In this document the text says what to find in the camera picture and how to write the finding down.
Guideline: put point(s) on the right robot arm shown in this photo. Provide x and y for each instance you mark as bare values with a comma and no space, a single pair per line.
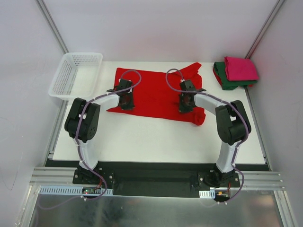
233,128

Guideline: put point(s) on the right cable duct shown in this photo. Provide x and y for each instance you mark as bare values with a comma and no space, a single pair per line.
207,194

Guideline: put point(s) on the left cable duct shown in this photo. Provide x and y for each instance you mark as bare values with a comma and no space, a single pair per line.
74,190

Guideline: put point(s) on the red t-shirt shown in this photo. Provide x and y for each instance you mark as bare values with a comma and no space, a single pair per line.
217,77
153,97

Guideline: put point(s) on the green folded t-shirt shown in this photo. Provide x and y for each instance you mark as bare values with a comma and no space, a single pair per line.
230,85

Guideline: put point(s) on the white plastic basket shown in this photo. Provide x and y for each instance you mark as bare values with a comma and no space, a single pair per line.
76,75

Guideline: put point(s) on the pink folded t-shirt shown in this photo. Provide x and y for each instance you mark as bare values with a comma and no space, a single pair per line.
239,69

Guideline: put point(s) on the red folded t-shirt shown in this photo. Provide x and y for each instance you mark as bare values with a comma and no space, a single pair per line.
217,77

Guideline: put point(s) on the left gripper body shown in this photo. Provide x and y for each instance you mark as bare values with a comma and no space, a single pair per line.
127,100

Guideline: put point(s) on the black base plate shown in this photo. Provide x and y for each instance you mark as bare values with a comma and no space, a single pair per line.
182,180

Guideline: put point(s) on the cable duct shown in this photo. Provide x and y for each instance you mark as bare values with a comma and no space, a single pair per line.
74,190
207,194

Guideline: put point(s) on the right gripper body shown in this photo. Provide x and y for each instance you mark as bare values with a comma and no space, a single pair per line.
185,101

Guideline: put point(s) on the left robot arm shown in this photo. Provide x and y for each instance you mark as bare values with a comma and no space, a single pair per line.
83,117

